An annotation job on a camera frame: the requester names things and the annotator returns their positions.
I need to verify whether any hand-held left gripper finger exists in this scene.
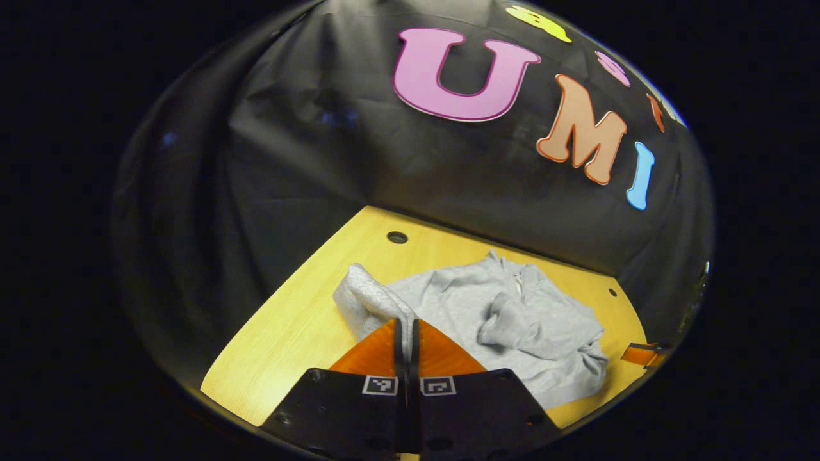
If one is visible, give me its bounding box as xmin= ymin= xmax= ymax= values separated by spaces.
xmin=410 ymin=318 xmax=563 ymax=458
xmin=259 ymin=318 xmax=411 ymax=458

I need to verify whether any grey zip-neck sweatshirt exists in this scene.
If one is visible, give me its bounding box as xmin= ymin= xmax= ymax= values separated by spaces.
xmin=332 ymin=250 xmax=609 ymax=410

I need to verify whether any black backdrop cloth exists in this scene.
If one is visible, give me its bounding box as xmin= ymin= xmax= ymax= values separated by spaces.
xmin=109 ymin=0 xmax=715 ymax=398

